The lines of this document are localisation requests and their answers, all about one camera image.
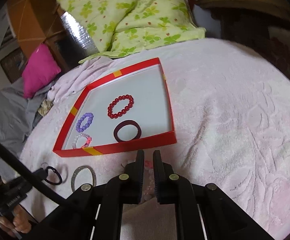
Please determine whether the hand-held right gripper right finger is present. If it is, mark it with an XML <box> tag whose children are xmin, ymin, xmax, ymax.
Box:
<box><xmin>152</xmin><ymin>150</ymin><xmax>277</xmax><ymax>240</ymax></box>

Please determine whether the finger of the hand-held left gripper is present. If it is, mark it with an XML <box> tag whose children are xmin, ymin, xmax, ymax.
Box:
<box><xmin>31</xmin><ymin>169</ymin><xmax>47</xmax><ymax>181</ymax></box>

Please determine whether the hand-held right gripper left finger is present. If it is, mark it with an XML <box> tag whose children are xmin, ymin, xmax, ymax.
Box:
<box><xmin>36</xmin><ymin>150</ymin><xmax>145</xmax><ymax>240</ymax></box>

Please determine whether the pink and white bead bracelet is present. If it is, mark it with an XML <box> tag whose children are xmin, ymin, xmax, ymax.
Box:
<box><xmin>120</xmin><ymin>160</ymin><xmax>156</xmax><ymax>201</ymax></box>

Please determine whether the black hair tie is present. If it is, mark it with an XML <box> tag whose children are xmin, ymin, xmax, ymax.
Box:
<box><xmin>43</xmin><ymin>166</ymin><xmax>62</xmax><ymax>186</ymax></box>

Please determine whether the red shallow box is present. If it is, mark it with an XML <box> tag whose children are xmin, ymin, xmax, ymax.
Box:
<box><xmin>53</xmin><ymin>57</ymin><xmax>178</xmax><ymax>158</ymax></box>

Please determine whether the clear bead bracelet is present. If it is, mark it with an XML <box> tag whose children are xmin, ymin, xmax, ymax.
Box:
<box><xmin>71</xmin><ymin>133</ymin><xmax>93</xmax><ymax>149</ymax></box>

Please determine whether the dark purple bangle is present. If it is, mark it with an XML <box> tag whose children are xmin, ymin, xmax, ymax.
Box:
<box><xmin>113</xmin><ymin>120</ymin><xmax>142</xmax><ymax>143</ymax></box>

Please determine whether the purple bead bracelet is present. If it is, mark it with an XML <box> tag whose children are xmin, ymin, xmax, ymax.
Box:
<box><xmin>75</xmin><ymin>112</ymin><xmax>95</xmax><ymax>133</ymax></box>

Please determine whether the red bead bracelet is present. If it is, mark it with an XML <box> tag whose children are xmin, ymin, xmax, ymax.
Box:
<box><xmin>107</xmin><ymin>94</ymin><xmax>135</xmax><ymax>119</ymax></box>

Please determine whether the person's left hand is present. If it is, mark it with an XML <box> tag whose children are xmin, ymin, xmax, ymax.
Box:
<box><xmin>0</xmin><ymin>205</ymin><xmax>33</xmax><ymax>239</ymax></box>

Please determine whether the silver open bangle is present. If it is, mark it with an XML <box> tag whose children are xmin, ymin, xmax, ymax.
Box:
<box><xmin>70</xmin><ymin>165</ymin><xmax>97</xmax><ymax>193</ymax></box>

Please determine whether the grey bed sheet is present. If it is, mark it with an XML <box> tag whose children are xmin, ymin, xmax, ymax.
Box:
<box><xmin>0</xmin><ymin>79</ymin><xmax>56</xmax><ymax>157</ymax></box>

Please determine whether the small patterned cloth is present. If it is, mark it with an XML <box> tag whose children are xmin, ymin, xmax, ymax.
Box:
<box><xmin>38</xmin><ymin>99</ymin><xmax>54</xmax><ymax>117</ymax></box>

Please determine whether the magenta pillow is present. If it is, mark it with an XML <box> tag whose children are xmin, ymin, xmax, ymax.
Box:
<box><xmin>21</xmin><ymin>43</ymin><xmax>62</xmax><ymax>99</ymax></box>

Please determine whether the rattan cabinet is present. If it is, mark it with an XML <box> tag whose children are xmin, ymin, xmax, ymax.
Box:
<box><xmin>0</xmin><ymin>47</ymin><xmax>28</xmax><ymax>83</ymax></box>

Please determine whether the silver foil sheet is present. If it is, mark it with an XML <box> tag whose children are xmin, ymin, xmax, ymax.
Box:
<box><xmin>59</xmin><ymin>11</ymin><xmax>99</xmax><ymax>57</ymax></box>

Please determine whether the orange wooden panel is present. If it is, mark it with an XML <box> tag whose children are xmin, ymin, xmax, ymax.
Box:
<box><xmin>5</xmin><ymin>0</ymin><xmax>71</xmax><ymax>71</ymax></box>

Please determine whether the green clover quilt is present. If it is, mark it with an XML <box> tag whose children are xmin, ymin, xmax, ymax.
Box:
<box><xmin>55</xmin><ymin>0</ymin><xmax>207</xmax><ymax>64</ymax></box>

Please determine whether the wooden bench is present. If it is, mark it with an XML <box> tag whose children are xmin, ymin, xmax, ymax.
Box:
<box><xmin>194</xmin><ymin>0</ymin><xmax>290</xmax><ymax>92</ymax></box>

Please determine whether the black cable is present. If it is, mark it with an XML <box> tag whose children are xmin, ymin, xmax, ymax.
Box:
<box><xmin>0</xmin><ymin>130</ymin><xmax>68</xmax><ymax>205</ymax></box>

